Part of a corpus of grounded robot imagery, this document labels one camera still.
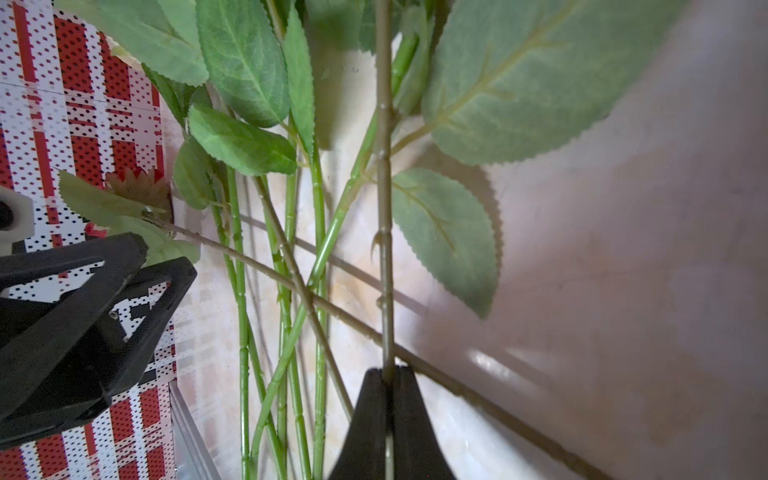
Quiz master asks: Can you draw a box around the orange flower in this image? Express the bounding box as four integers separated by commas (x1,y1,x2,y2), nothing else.
311,0,688,385

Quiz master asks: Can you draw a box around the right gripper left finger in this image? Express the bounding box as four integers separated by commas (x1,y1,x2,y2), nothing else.
328,368,388,480

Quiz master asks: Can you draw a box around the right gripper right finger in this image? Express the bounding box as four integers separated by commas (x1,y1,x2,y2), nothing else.
392,366,455,480

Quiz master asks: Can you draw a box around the white rose in pile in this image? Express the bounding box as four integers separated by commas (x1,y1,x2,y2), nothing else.
188,1,322,479

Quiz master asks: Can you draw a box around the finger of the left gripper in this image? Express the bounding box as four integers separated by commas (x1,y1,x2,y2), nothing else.
1,257,197,450
1,233,148,419

